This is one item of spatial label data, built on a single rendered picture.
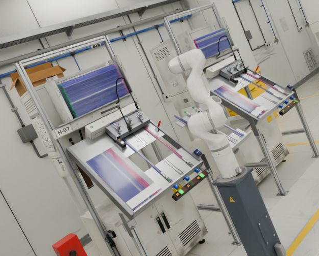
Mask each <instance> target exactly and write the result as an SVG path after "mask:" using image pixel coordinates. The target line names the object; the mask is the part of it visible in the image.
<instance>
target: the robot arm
mask: <svg viewBox="0 0 319 256"><path fill-rule="evenodd" d="M205 61H206V59H205V55H204V53H203V51H202V50H200V49H193V50H190V51H188V52H186V53H184V54H182V55H179V56H177V57H175V58H173V59H171V60H170V61H169V64H168V68H169V70H170V72H171V73H173V74H180V73H183V72H185V71H188V73H189V77H188V79H187V82H186V84H187V88H188V91H189V94H190V96H191V97H192V99H193V100H194V101H195V102H197V103H199V104H200V107H201V110H202V112H200V113H197V114H195V115H193V116H191V117H190V118H189V119H188V122H187V126H188V129H189V131H190V132H191V133H192V134H193V135H195V136H197V137H199V138H201V139H202V140H204V141H205V142H206V143H207V145H208V147H209V149H210V151H211V154H212V156H213V158H214V160H215V163H216V165H217V167H218V170H219V172H220V174H219V175H218V177H217V179H216V180H217V182H218V183H230V182H233V181H236V180H238V179H240V178H241V177H243V176H244V175H245V174H246V173H247V168H246V167H243V166H239V164H238V162H237V160H236V157H235V155H234V153H233V150H232V148H231V146H230V143H229V141H228V139H227V137H226V135H224V134H212V133H210V132H209V131H210V130H213V129H215V128H218V127H220V126H223V125H224V124H225V123H226V122H227V121H228V115H227V113H226V111H225V110H224V109H223V107H221V106H220V104H221V99H220V98H219V97H217V96H214V95H213V96H210V86H209V83H208V81H207V79H206V77H205V75H204V72H203V68H204V65H205Z"/></svg>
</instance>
